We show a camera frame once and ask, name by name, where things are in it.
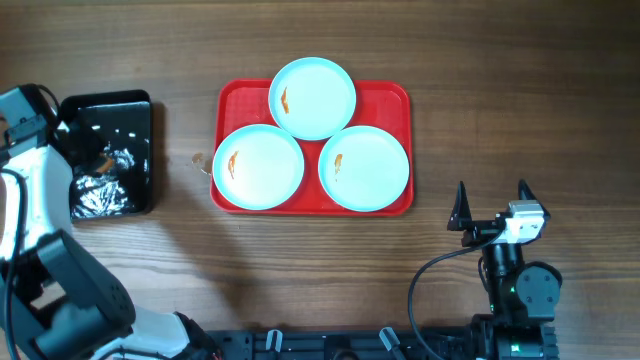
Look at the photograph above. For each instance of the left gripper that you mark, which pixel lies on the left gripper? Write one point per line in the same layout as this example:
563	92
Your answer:
91	144

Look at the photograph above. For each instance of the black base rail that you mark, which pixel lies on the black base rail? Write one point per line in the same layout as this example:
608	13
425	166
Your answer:
446	342

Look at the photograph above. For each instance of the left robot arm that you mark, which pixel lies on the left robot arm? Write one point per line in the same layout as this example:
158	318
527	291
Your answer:
60	302

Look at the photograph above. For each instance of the light blue plate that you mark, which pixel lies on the light blue plate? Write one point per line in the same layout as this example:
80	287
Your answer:
363	168
258	167
312	98

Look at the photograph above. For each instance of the orange green sponge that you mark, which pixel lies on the orange green sponge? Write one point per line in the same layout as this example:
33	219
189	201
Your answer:
105	163

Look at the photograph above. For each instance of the black water tray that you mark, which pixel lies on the black water tray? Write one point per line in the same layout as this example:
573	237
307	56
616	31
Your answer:
125	120

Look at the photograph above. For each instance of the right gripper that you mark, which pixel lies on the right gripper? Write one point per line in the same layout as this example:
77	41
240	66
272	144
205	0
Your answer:
461	220

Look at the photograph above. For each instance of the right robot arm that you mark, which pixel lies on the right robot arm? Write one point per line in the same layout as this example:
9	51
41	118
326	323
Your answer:
522	295

